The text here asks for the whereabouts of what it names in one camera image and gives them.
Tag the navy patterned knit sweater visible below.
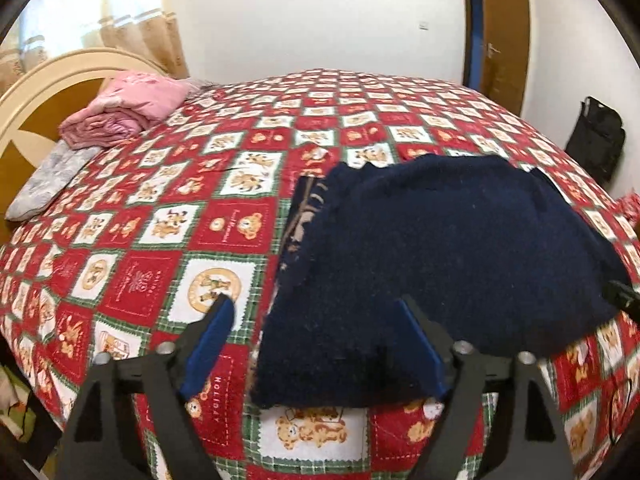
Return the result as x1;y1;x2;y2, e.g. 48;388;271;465
250;154;632;410

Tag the beige patterned curtain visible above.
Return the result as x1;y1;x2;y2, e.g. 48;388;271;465
0;0;190;93

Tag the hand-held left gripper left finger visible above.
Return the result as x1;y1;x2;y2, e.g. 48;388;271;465
55;292;237;480

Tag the black bag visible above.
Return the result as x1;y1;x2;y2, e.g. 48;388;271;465
565;96;627;186

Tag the brown wooden door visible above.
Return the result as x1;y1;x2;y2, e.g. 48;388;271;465
462;0;532;117

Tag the grey pillow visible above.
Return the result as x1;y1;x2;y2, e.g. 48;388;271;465
5;139;103;222

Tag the pile of mixed clothes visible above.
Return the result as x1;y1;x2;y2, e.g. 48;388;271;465
0;360;51;443

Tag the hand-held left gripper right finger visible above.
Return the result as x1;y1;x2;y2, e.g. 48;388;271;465
395;294;576;480

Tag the folded pink blanket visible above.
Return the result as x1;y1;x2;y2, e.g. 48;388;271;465
59;71;193;150

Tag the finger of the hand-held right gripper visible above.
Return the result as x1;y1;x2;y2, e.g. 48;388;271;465
601;280;640;322

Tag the red checkered bear print bedspread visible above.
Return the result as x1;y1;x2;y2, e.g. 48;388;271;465
0;67;640;480

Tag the cream and brown wooden headboard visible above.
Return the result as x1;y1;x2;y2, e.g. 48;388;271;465
0;49;173;181

